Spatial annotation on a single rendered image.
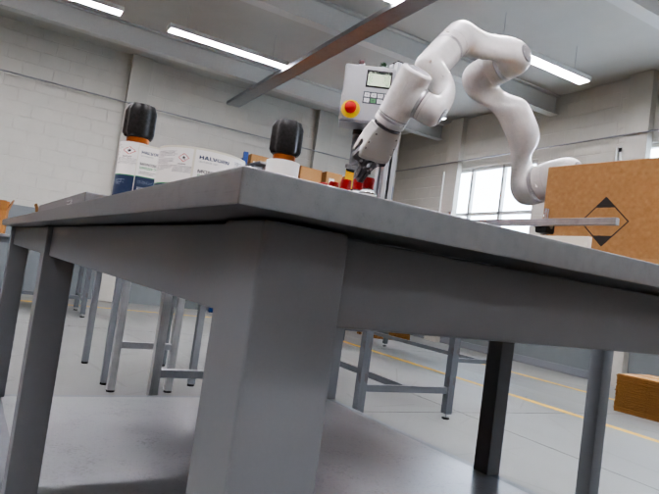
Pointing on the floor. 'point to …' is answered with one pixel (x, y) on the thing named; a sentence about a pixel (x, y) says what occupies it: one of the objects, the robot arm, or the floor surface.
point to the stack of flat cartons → (637, 395)
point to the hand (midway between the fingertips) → (361, 173)
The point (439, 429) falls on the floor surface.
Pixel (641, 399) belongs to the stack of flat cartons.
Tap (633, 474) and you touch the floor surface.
